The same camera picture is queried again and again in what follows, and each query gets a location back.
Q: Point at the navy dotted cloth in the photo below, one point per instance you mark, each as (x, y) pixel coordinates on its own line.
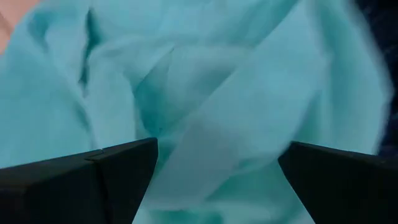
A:
(388, 31)

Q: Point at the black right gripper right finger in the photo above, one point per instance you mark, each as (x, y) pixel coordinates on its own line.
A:
(351, 186)

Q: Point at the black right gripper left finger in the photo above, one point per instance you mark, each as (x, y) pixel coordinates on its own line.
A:
(71, 189)

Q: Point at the teal cloth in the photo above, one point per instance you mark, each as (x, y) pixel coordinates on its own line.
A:
(202, 93)

